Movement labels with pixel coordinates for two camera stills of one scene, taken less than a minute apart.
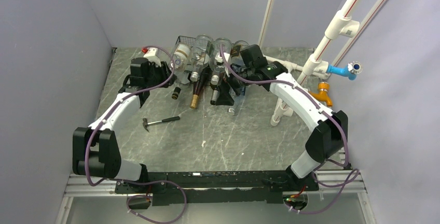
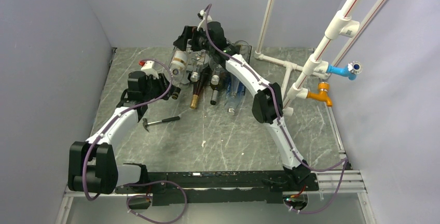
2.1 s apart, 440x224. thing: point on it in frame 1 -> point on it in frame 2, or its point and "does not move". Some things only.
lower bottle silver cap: [215, 97] does not move
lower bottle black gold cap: [175, 94] does not move
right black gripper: [224, 97] -> [188, 32]
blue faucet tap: [350, 70] does not move
